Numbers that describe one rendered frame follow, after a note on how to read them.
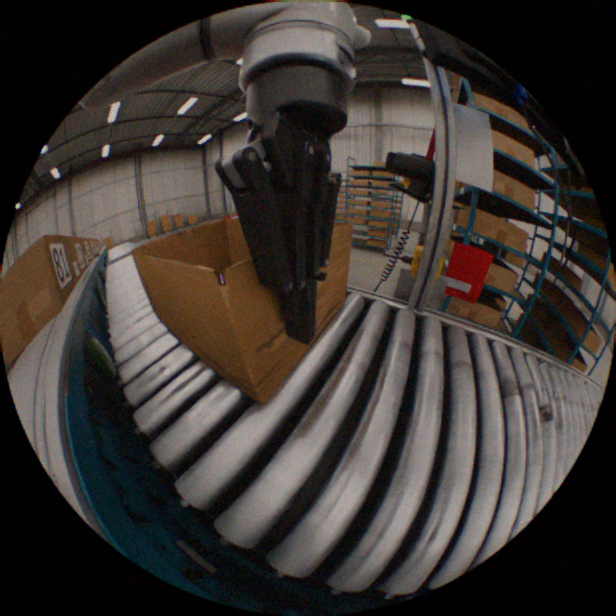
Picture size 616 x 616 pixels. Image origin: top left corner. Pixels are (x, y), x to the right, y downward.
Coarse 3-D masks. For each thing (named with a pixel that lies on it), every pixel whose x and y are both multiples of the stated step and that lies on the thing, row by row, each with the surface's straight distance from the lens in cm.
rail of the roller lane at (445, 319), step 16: (352, 288) 49; (368, 304) 47; (400, 304) 46; (416, 320) 47; (448, 320) 48; (464, 320) 52; (416, 336) 49; (496, 336) 54; (528, 352) 61; (544, 352) 71
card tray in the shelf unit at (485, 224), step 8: (464, 216) 109; (480, 216) 92; (488, 216) 93; (464, 224) 105; (480, 224) 92; (488, 224) 94; (496, 224) 95; (504, 224) 96; (512, 224) 98; (480, 232) 93; (488, 232) 94; (496, 232) 95; (504, 232) 96; (512, 232) 98; (520, 232) 100; (496, 240) 95; (504, 240) 97; (512, 240) 98; (520, 240) 100; (520, 248) 101
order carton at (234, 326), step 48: (192, 240) 54; (240, 240) 55; (336, 240) 28; (144, 288) 48; (192, 288) 17; (240, 288) 13; (336, 288) 32; (192, 336) 26; (240, 336) 15; (240, 384) 23
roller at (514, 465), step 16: (496, 352) 50; (496, 368) 47; (512, 368) 47; (512, 384) 43; (512, 400) 41; (512, 416) 40; (512, 432) 38; (512, 448) 37; (512, 464) 36; (512, 480) 36; (512, 496) 36; (496, 512) 36; (512, 512) 36; (496, 528) 35; (496, 544) 36; (480, 560) 36
